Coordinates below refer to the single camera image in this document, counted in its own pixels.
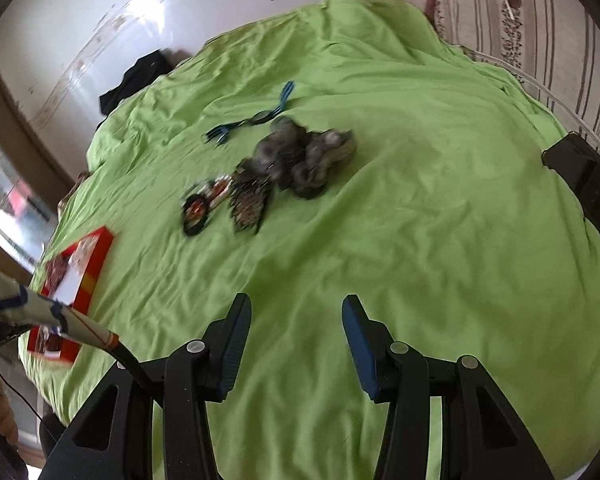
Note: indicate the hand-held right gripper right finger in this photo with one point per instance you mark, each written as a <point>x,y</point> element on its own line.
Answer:
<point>359,350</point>

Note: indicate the plaid bow hair clip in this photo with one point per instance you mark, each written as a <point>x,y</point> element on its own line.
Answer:
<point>250,200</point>

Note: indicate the striped floral sofa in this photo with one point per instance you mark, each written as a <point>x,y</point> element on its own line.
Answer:
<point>545,25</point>

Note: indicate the red polka dot scrunchie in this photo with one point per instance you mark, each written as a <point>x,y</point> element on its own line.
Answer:
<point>56,272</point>

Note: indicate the white dotted scrunchie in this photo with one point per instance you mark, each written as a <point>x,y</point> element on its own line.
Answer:
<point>220,187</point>

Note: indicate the red cardboard tray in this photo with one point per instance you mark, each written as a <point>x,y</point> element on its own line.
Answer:
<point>87,265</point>

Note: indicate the black scrunchie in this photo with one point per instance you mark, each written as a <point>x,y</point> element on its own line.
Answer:
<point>195,215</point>

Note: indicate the grey organza scrunchie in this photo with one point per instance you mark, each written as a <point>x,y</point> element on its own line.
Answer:
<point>305,155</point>

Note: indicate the blue striped band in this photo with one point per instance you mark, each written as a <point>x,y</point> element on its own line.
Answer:
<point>260,117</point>

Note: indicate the leopard print scrunchie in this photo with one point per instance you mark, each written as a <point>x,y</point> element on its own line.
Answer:
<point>49,342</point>

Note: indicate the green bed sheet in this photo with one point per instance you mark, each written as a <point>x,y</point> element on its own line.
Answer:
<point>405,240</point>

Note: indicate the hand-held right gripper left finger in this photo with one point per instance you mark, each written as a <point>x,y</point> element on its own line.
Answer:
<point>232,347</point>

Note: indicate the black garment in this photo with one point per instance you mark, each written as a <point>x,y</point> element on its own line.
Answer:
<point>132,82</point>

